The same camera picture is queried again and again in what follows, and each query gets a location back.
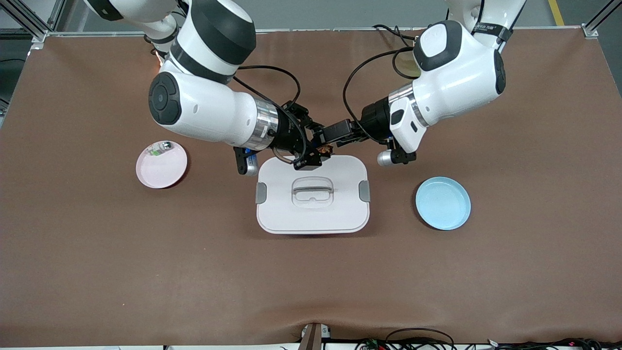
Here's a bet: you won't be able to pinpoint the white lidded storage box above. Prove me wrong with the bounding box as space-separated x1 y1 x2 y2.
256 155 371 235

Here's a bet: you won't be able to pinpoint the light blue round plate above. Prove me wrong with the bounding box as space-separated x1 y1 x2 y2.
415 176 472 231

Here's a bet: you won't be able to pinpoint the brown table mat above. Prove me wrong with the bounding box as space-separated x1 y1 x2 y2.
0 29 622 347

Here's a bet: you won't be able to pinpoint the pink round plate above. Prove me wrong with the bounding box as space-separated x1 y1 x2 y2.
136 140 188 189

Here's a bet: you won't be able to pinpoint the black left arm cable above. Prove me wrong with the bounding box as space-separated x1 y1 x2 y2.
342 46 419 142

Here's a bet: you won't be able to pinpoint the black base power cables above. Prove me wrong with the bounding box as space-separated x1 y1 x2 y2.
372 23 419 42

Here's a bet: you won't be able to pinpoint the silver table edge rail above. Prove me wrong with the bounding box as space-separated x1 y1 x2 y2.
46 27 585 36

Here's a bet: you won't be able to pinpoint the metal table clamp bracket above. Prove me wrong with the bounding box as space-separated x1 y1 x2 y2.
297 323 332 350

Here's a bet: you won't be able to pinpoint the black looped cable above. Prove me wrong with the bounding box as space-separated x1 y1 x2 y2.
385 328 455 350

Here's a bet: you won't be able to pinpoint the aluminium frame post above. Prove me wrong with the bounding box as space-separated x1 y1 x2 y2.
582 0 622 39
0 0 69 44

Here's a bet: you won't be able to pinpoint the cable bundle with connectors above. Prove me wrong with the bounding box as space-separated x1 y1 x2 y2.
486 337 622 350

